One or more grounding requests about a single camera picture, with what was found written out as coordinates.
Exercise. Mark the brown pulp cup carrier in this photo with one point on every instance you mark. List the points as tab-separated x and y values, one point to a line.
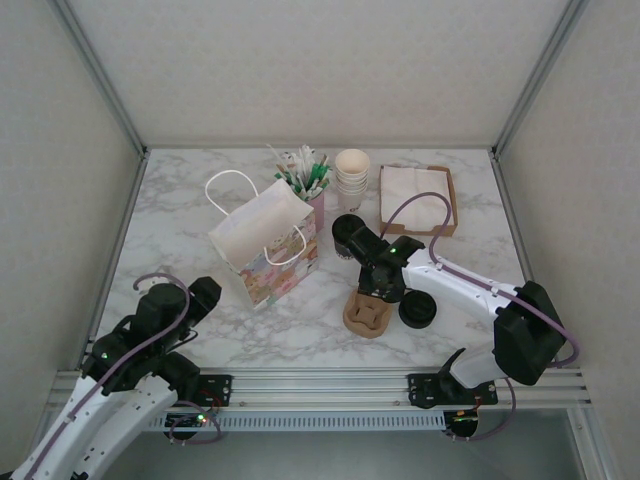
367	315

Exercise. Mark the black plastic cup lid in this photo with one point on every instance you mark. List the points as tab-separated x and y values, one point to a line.
342	230

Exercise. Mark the pastel animal print gift bag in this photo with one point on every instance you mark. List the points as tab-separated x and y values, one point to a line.
260	225

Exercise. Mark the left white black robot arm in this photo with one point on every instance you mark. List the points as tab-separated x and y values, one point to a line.
60	440

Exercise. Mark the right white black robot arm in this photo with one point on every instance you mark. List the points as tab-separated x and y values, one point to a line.
465	285

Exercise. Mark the stack of black cup lids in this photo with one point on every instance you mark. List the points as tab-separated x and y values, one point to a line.
419	310

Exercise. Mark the beige paper cup with print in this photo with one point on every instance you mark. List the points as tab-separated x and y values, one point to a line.
353	202

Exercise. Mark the brown cardboard tray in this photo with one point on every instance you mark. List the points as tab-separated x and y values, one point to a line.
452	220

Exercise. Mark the pink straw holder cup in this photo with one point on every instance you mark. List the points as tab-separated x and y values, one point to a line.
318	210

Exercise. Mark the green wrapped straws bunch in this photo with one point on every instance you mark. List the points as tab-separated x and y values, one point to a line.
315	172

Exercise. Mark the small control board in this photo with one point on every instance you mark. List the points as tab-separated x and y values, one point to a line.
462	424
190	422

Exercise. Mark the white wrapped straws bunch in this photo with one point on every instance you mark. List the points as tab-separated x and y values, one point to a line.
302	157

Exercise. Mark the thin white wrapped straw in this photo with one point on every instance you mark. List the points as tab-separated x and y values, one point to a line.
275	157

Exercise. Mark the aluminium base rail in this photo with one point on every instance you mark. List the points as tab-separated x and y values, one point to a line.
320	390

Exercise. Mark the aluminium frame post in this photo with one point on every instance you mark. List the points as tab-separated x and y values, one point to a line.
102	75
537	75

